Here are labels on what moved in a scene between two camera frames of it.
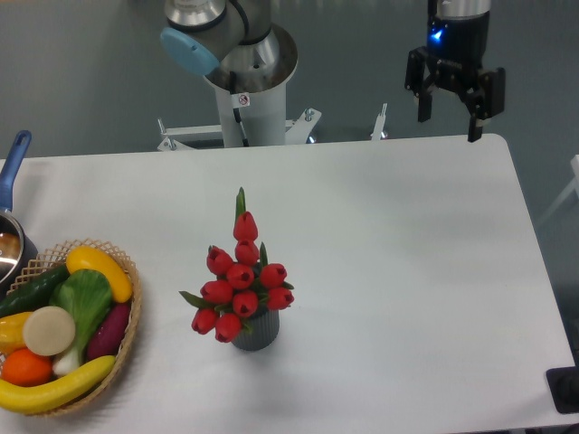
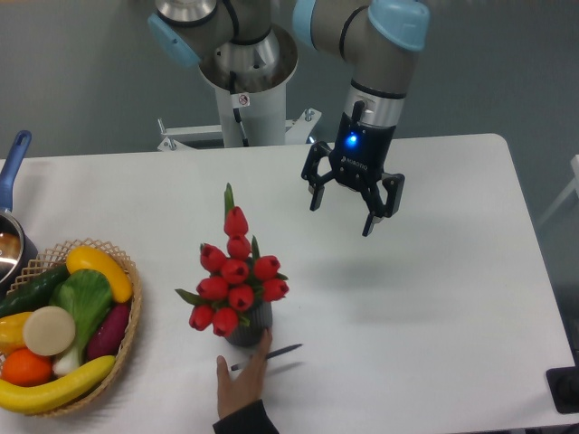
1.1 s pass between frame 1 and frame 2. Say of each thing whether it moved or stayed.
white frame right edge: stayed
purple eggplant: stayed
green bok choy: stayed
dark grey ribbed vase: moved
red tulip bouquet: moved
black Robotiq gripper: moved
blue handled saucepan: stayed
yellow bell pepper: stayed
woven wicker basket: stayed
